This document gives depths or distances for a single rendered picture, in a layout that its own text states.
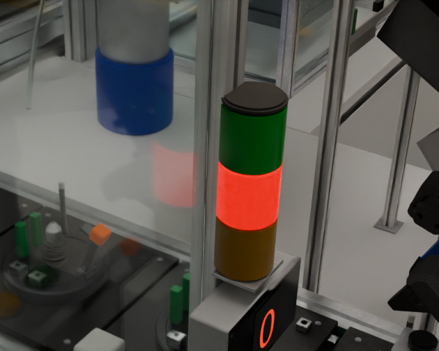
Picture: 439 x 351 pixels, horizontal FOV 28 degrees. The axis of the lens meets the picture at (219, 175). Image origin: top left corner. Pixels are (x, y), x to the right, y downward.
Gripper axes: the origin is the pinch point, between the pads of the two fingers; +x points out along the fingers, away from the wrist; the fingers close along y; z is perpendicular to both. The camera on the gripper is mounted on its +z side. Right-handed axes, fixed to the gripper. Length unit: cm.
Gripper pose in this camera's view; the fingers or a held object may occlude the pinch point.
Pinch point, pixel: (427, 274)
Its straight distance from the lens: 89.7
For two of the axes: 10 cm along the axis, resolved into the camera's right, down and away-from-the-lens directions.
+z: -6.5, -7.6, 0.1
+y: -5.2, 4.3, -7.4
